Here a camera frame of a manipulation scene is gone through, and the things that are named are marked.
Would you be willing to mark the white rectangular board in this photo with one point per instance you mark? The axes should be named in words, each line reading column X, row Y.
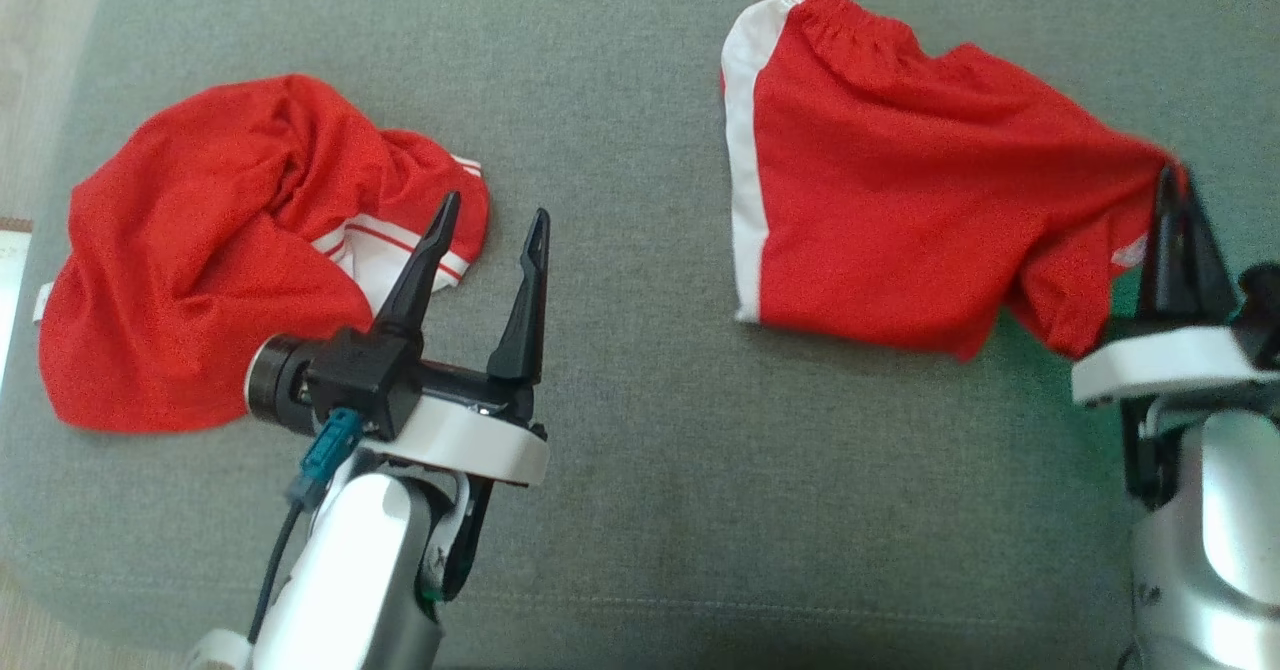
column 10, row 290

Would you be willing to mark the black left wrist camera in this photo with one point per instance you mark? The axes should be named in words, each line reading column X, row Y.
column 360, row 375

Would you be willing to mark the red t-shirt with white trim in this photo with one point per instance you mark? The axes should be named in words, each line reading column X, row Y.
column 190, row 250

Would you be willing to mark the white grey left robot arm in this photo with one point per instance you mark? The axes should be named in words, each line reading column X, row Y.
column 350, row 570

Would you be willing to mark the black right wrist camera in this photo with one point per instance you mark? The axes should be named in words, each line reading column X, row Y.
column 1262, row 310

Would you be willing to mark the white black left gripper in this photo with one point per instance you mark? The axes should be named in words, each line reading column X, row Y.
column 470, row 440

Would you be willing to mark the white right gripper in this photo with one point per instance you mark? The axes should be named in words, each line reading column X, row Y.
column 1160, row 360

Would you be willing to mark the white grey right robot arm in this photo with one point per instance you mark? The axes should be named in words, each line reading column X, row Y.
column 1230, row 530

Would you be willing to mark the red shorts with white stripe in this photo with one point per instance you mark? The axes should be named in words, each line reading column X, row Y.
column 900, row 190

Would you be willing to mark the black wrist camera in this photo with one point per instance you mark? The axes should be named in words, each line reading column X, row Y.
column 360, row 375
column 1262, row 310

